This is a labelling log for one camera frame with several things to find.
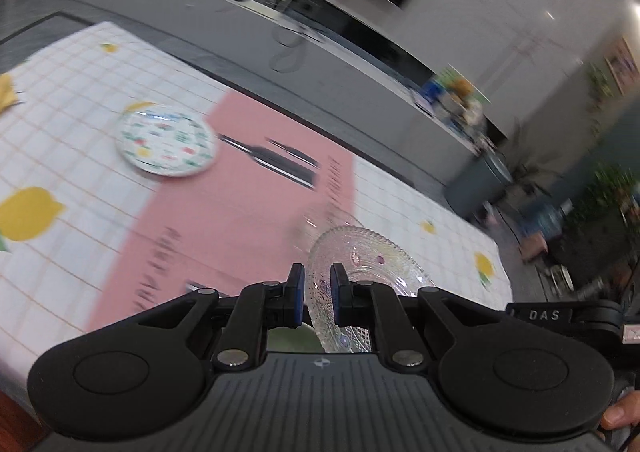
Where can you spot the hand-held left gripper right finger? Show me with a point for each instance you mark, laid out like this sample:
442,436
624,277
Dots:
337,294

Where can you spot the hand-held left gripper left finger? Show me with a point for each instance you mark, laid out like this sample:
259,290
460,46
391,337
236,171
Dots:
298,292

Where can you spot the large beaded clear glass plate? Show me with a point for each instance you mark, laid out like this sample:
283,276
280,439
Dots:
370,252

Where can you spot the white fruit-print plate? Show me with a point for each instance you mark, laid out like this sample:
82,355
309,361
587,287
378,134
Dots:
165,140

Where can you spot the person's right hand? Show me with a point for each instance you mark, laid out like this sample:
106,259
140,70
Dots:
622,412

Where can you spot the small pink appliance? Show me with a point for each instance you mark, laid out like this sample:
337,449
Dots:
534,246

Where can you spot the pink bottle-print table mat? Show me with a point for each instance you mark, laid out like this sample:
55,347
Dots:
225,212

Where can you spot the blue water bottle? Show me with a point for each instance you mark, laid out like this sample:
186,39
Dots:
545,219

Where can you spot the bushy green potted plant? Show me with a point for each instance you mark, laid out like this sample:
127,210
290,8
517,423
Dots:
607,197

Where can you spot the grey trash can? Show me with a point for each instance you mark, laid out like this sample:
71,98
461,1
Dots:
477,187

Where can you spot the marble television cabinet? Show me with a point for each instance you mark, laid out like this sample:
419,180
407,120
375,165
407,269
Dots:
350,97

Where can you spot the hanging vine plant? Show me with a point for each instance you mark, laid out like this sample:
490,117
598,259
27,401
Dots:
597,87

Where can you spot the teddy bear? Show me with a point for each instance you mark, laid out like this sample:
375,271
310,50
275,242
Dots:
462,87

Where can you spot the checked lemon-print tablecloth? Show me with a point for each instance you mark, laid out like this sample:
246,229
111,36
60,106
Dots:
75,97

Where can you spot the yellow cloth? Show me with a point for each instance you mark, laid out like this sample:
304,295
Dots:
7,92

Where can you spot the framed wall picture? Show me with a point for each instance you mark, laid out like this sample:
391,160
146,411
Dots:
621,66

